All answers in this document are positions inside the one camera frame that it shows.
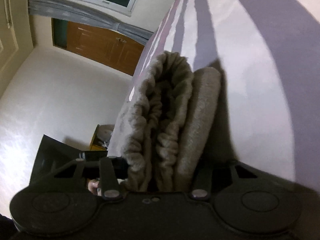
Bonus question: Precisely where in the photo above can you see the grey fleece pants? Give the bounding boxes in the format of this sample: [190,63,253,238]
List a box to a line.
[108,51,222,192]

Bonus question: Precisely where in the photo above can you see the person's hand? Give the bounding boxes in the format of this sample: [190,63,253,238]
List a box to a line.
[87,179,101,197]

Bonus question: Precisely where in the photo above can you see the brown wooden door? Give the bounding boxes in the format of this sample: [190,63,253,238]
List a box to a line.
[67,22,144,76]

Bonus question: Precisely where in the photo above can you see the striped purple pink bedsheet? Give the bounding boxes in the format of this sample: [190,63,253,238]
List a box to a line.
[107,0,320,188]

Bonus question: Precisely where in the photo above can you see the grey left curtain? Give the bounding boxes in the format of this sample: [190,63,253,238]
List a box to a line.
[28,0,153,45]

